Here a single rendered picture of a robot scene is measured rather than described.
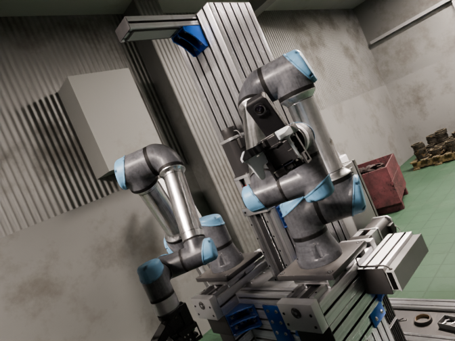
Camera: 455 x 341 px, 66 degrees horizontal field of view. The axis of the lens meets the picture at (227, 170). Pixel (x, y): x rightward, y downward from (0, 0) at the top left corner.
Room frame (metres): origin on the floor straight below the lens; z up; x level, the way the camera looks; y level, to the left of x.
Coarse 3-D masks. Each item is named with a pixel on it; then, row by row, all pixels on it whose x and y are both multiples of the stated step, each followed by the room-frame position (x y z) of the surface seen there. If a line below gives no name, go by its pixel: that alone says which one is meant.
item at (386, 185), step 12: (384, 156) 5.13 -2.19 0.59; (360, 168) 5.06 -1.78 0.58; (372, 168) 4.92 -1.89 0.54; (384, 168) 4.35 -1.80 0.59; (396, 168) 4.84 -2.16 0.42; (372, 180) 4.45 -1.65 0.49; (384, 180) 4.38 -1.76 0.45; (396, 180) 4.57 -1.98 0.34; (372, 192) 4.48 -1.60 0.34; (384, 192) 4.41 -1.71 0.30; (396, 192) 4.34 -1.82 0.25; (384, 204) 4.44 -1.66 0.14; (396, 204) 4.45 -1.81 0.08
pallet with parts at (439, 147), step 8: (432, 136) 6.40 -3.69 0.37; (440, 136) 6.08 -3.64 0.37; (416, 144) 5.98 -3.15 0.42; (424, 144) 5.99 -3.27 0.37; (432, 144) 6.37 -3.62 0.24; (440, 144) 6.07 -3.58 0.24; (448, 144) 5.62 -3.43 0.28; (416, 152) 6.01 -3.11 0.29; (424, 152) 5.98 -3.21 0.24; (432, 152) 5.84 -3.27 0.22; (440, 152) 5.78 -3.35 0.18; (448, 152) 5.65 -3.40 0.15; (416, 160) 6.05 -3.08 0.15; (424, 160) 5.90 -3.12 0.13; (432, 160) 5.86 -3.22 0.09; (440, 160) 5.77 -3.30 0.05; (448, 160) 5.68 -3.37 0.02; (416, 168) 6.05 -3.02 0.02
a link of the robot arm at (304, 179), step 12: (312, 156) 0.81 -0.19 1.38; (300, 168) 0.82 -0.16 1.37; (312, 168) 0.81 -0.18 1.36; (324, 168) 0.82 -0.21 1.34; (288, 180) 0.84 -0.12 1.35; (300, 180) 0.82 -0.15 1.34; (312, 180) 0.81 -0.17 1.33; (324, 180) 0.81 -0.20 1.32; (288, 192) 0.84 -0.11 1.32; (300, 192) 0.83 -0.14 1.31; (312, 192) 0.82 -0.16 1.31; (324, 192) 0.81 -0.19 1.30
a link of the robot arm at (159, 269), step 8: (144, 264) 1.03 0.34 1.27; (152, 264) 1.00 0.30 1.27; (160, 264) 1.02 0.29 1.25; (144, 272) 0.99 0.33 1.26; (152, 272) 0.99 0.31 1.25; (160, 272) 1.01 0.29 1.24; (168, 272) 1.05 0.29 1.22; (144, 280) 0.99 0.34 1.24; (152, 280) 0.99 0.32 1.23; (160, 280) 1.00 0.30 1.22; (168, 280) 1.02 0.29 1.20; (144, 288) 1.01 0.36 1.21; (152, 288) 0.99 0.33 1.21; (160, 288) 0.99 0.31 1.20; (168, 288) 1.01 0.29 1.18; (152, 296) 0.99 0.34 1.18; (160, 296) 0.99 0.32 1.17; (168, 296) 1.00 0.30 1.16
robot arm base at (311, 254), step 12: (324, 228) 1.11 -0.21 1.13; (300, 240) 1.10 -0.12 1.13; (312, 240) 1.09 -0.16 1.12; (324, 240) 1.09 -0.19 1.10; (336, 240) 1.12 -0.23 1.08; (300, 252) 1.11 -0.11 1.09; (312, 252) 1.08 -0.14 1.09; (324, 252) 1.08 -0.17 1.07; (336, 252) 1.08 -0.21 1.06; (300, 264) 1.12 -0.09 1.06; (312, 264) 1.08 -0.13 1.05; (324, 264) 1.07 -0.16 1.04
